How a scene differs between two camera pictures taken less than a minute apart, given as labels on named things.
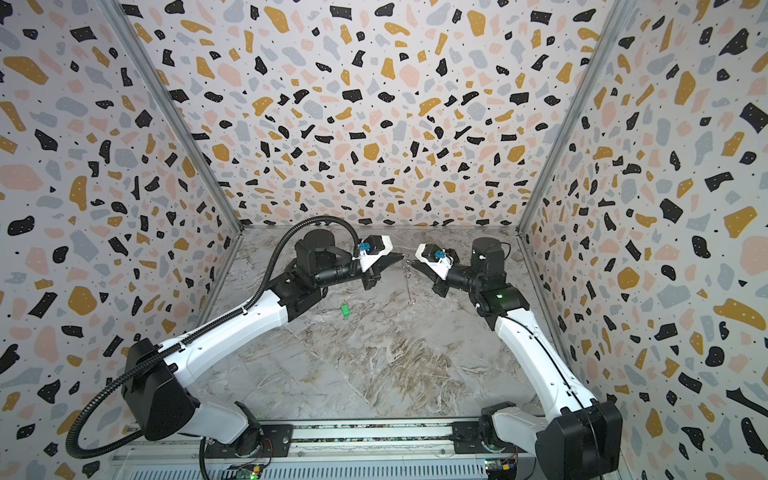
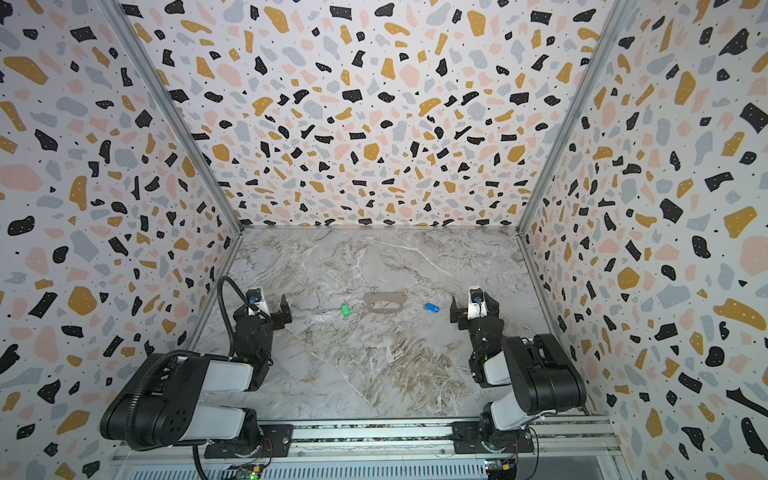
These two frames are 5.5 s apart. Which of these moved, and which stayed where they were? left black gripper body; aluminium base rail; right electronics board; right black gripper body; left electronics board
Moved: right black gripper body; left black gripper body
Stayed: aluminium base rail; left electronics board; right electronics board
